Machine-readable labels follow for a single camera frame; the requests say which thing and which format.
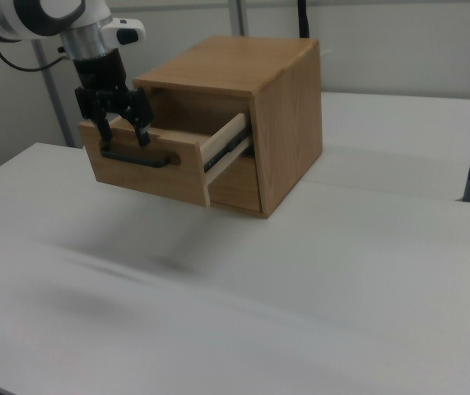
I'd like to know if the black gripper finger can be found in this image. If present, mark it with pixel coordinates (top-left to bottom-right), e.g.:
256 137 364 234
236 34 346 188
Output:
124 86 155 148
74 86 114 146

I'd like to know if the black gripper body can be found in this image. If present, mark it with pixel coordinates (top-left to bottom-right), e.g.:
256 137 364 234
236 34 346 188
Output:
72 48 137 121

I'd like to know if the wooden drawer with black handle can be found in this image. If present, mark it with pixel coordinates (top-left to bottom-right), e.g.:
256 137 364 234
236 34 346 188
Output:
77 112 256 207

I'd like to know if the wooden two-drawer cabinet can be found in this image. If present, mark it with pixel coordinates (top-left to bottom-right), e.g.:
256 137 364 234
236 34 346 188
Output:
133 35 324 220

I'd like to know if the black vertical pole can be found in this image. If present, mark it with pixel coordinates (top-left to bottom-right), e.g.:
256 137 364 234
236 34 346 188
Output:
296 0 312 40

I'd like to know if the black drawer handle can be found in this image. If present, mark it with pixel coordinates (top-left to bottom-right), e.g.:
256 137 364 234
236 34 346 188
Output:
100 141 180 170

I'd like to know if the grey metal frame post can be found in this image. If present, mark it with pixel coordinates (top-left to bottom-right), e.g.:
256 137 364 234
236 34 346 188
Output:
31 39 76 148
229 0 246 38

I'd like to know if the wooden drawer with slot handle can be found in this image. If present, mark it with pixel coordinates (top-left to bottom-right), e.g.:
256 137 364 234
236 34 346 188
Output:
207 152 263 214

